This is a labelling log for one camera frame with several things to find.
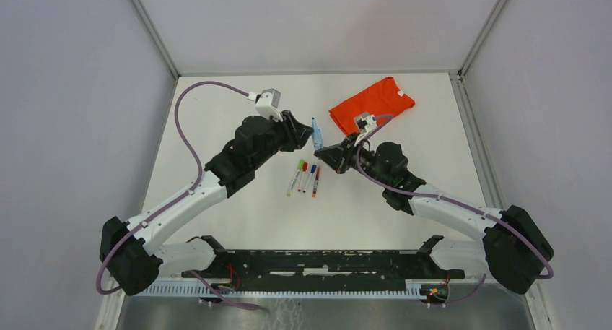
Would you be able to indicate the red orange pen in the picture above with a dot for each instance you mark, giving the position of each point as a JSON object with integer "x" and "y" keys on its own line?
{"x": 316, "y": 181}

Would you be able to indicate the thin clear red-tip pen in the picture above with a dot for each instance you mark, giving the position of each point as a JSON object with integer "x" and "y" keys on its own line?
{"x": 301, "y": 179}

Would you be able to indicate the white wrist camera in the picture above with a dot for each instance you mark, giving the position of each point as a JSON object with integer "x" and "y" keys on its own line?
{"x": 366, "y": 123}
{"x": 267, "y": 103}

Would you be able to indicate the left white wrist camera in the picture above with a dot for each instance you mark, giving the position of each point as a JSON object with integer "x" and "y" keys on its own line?
{"x": 267, "y": 103}

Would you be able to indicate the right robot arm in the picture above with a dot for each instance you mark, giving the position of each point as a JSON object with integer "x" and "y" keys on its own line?
{"x": 505, "y": 244}

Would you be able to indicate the thin green-tip pen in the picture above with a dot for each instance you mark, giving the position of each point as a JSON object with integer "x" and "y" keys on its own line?
{"x": 293, "y": 182}

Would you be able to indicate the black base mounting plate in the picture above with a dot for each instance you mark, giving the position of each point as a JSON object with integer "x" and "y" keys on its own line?
{"x": 325, "y": 271}

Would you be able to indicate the blue pen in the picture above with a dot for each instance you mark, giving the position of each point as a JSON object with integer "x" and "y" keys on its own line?
{"x": 317, "y": 139}

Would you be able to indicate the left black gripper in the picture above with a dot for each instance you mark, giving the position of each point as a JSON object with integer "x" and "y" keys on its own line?
{"x": 296, "y": 133}

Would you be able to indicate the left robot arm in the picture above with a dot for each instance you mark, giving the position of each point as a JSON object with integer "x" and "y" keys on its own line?
{"x": 130, "y": 250}

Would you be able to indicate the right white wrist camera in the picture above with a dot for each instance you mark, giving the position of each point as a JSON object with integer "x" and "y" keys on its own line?
{"x": 366, "y": 123}

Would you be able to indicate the folded orange cloth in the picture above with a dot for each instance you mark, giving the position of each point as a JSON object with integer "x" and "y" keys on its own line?
{"x": 380, "y": 98}

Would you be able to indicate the thin blue-tip pen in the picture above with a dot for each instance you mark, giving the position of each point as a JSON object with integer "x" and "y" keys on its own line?
{"x": 307, "y": 183}

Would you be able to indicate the white slotted cable duct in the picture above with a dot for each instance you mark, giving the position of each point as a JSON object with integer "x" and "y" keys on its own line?
{"x": 196, "y": 289}

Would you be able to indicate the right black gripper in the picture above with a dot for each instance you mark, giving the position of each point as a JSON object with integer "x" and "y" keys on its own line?
{"x": 334, "y": 155}

